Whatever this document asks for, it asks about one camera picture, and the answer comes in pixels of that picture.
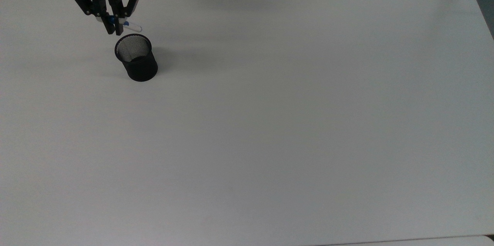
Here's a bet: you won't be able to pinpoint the blue capped marker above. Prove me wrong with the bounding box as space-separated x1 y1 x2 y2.
108 15 143 34

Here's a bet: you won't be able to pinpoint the black mesh pen cup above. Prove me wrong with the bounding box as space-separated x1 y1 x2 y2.
114 34 159 83

